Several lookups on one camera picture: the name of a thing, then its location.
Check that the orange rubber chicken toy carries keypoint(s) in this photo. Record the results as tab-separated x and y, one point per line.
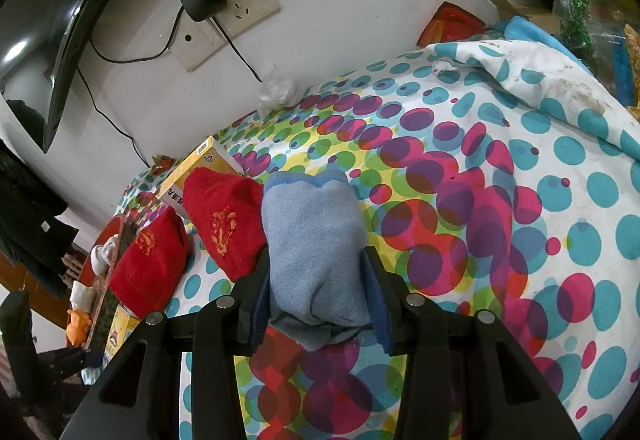
78	327

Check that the clear plastic bag of goods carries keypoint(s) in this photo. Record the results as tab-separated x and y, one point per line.
595	10

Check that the red packet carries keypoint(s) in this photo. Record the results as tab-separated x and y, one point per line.
450	23

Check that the light blue sock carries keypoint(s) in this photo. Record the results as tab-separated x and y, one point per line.
315	245

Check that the white wall socket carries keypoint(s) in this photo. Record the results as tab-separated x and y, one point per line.
250	10

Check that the blank white wall plate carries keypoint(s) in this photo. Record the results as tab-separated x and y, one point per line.
195	45

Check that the yellow box with barcode label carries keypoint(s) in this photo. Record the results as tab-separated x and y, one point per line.
205	165

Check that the cardboard box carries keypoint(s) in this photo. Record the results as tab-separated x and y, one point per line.
525	13

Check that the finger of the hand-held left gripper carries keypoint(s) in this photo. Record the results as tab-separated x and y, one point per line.
16	330

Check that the red sock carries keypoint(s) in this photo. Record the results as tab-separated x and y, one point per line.
150	265
220	220

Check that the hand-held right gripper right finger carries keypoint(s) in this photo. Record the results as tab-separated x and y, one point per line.
381	320

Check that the yellow box with lips picture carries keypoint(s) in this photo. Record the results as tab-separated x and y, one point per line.
119	327

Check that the large white sock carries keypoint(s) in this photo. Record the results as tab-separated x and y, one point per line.
82	296

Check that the crumpled white plastic bag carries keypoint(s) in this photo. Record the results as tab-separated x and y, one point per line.
277	90

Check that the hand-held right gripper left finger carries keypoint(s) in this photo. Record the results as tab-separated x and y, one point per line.
259	320

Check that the black cloth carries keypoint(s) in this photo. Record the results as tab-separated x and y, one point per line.
25	220

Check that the polka dot tablecloth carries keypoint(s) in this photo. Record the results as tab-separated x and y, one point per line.
500	170

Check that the small white sock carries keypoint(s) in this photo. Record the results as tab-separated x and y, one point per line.
102	255

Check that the orange candy wrapper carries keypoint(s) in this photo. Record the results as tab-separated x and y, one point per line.
160	164

